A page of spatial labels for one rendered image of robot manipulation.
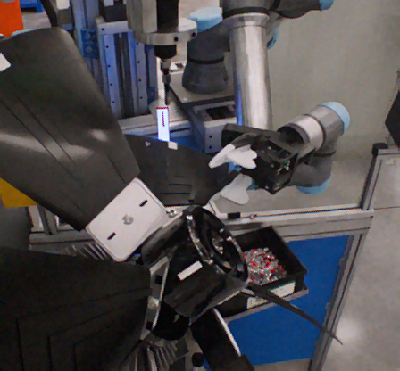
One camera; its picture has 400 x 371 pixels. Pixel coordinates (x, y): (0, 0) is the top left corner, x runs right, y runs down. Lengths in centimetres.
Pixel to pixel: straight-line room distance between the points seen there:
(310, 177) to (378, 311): 130
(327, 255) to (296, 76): 148
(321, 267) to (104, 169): 93
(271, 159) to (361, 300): 151
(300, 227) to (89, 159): 76
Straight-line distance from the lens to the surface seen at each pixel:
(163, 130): 94
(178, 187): 69
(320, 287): 142
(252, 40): 89
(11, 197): 103
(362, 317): 210
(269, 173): 74
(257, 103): 88
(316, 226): 119
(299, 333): 159
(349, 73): 271
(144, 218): 54
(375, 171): 115
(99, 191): 52
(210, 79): 133
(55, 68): 56
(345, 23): 259
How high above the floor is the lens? 160
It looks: 35 degrees down
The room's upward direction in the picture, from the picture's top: straight up
